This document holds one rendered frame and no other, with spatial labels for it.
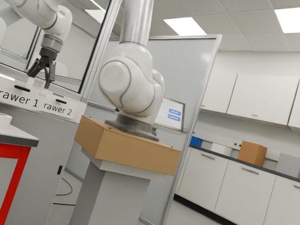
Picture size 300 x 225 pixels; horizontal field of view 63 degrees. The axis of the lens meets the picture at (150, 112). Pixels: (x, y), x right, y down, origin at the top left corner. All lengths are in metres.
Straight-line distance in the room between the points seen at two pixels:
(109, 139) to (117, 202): 0.27
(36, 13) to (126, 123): 0.57
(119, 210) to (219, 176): 2.78
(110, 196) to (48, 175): 0.84
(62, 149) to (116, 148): 0.93
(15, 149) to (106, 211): 0.38
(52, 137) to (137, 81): 1.01
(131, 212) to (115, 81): 0.53
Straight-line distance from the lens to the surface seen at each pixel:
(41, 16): 1.15
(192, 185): 3.85
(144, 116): 0.96
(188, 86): 2.63
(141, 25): 0.88
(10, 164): 0.89
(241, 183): 3.56
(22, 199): 1.73
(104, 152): 0.82
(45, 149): 1.66
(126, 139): 0.84
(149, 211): 2.68
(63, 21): 1.25
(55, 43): 1.24
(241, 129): 4.40
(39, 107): 1.38
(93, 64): 1.75
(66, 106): 1.64
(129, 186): 0.98
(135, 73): 0.75
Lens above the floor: 0.89
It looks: 4 degrees up
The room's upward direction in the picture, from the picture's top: 18 degrees clockwise
